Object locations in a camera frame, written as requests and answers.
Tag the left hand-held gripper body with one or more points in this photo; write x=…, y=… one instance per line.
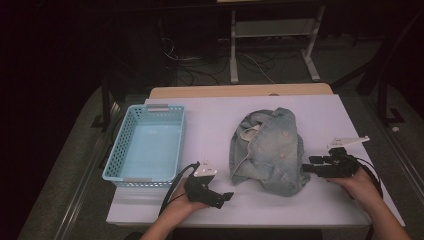
x=203, y=189

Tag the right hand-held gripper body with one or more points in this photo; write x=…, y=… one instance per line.
x=340, y=165

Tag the faded denim shorts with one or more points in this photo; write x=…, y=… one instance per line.
x=270, y=153

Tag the light blue plastic basket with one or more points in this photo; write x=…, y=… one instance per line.
x=121, y=150

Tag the person's left hand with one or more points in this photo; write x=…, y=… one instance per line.
x=183, y=201

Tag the person's right hand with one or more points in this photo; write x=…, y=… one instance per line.
x=360, y=186

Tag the small white round object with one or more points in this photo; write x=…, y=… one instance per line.
x=395, y=129

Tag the black metal stand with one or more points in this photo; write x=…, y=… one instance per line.
x=383, y=100
x=106, y=100

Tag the white metal stand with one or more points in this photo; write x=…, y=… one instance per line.
x=233, y=50

